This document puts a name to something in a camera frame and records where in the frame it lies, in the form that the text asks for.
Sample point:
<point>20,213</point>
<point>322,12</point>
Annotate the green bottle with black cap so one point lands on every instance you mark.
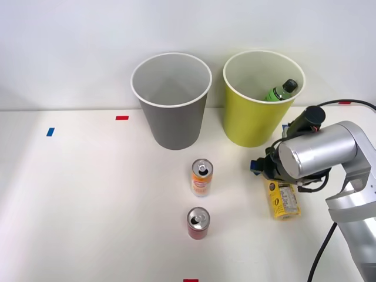
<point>279,92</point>

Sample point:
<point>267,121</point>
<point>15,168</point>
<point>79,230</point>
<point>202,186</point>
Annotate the orange and white drink can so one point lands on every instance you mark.
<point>201,183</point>

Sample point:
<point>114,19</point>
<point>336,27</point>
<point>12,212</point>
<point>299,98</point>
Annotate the yellow-green plastic waste bin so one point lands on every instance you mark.
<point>252,123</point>

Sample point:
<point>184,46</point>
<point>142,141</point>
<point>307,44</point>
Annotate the grey plastic waste bin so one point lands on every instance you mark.
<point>176,126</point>

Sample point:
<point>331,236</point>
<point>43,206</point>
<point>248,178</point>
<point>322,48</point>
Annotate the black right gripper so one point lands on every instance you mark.
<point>271,164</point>

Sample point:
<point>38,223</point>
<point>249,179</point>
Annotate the yellow label plastic bottle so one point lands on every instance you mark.
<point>283,202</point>

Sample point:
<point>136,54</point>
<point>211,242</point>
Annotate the silver and black right arm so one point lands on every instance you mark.
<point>323,147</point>

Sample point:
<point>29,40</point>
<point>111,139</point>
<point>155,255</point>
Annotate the red drink can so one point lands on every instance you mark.
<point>198,227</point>

